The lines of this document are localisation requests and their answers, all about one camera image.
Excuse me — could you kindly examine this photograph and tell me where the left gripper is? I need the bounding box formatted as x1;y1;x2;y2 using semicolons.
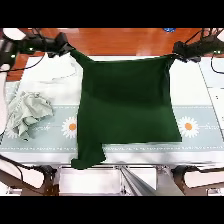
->
46;32;76;59

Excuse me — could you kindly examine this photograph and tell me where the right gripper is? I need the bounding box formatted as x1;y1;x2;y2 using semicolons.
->
172;40;202;64

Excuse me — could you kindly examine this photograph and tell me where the dark green T-shirt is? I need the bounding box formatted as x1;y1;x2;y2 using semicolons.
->
69;49;183;170

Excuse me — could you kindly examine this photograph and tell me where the pale green garment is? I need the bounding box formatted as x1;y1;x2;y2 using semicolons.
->
5;90;55;142

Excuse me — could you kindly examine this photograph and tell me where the black cable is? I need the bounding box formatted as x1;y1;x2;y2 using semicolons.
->
210;53;224;76
7;53;46;73

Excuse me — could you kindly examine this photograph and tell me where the silver frame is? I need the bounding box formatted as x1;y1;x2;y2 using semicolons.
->
6;163;224;197

